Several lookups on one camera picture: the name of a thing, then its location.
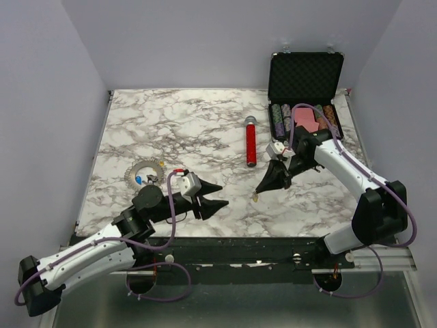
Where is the pink playing cards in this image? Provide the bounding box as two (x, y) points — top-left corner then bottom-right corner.
(294, 107), (320, 133)

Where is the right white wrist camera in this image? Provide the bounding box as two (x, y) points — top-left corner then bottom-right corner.
(266, 141), (295, 161)

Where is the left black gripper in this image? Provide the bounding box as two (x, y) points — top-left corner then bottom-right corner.
(151, 178), (229, 224)

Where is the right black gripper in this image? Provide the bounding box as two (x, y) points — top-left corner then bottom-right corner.
(255, 153), (320, 192)

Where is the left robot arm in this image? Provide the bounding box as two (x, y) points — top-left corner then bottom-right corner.
(14, 172), (229, 317)

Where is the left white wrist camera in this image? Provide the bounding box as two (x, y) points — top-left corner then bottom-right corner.
(177, 172), (201, 198)

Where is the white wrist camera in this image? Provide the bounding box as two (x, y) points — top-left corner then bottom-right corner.
(266, 141), (295, 161)
(177, 172), (201, 198)

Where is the red glitter microphone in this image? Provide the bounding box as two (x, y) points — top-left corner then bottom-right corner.
(244, 115), (257, 167)

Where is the black poker chip case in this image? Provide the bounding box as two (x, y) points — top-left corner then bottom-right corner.
(268, 52), (344, 140)

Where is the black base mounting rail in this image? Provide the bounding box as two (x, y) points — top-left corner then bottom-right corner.
(134, 237), (354, 286)

